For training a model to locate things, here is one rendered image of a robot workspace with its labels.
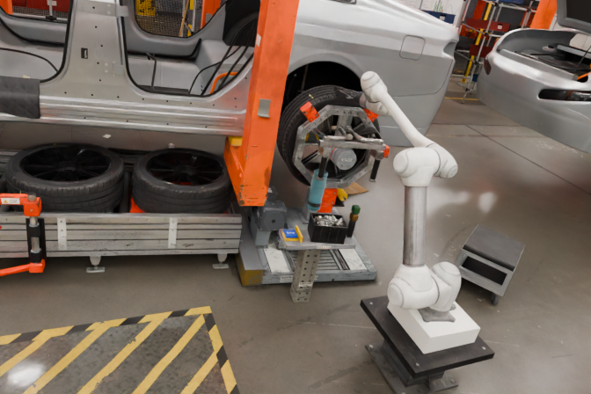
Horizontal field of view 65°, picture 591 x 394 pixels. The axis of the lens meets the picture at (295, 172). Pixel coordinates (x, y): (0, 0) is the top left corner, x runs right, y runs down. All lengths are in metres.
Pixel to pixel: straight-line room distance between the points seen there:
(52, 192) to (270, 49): 1.46
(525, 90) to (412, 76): 1.83
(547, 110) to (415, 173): 2.85
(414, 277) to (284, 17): 1.40
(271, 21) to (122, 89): 1.07
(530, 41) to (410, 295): 4.53
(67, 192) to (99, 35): 0.90
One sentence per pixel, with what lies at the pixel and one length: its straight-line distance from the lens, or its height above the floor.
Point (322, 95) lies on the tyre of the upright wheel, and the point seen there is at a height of 1.15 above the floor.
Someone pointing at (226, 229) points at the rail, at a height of 0.30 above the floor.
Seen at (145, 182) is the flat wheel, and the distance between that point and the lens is 3.02.
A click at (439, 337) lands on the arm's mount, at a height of 0.40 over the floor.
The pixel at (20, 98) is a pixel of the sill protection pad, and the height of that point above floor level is 0.90.
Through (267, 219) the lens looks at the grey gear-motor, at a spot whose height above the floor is 0.33.
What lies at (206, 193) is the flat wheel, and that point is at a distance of 2.95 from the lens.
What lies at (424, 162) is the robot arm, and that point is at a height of 1.16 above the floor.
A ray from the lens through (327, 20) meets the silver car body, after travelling 3.08.
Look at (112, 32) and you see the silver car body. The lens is 2.95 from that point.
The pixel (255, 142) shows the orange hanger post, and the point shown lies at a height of 0.93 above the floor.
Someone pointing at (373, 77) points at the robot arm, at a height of 1.39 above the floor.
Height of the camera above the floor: 1.92
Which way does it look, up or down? 25 degrees down
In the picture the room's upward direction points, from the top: 11 degrees clockwise
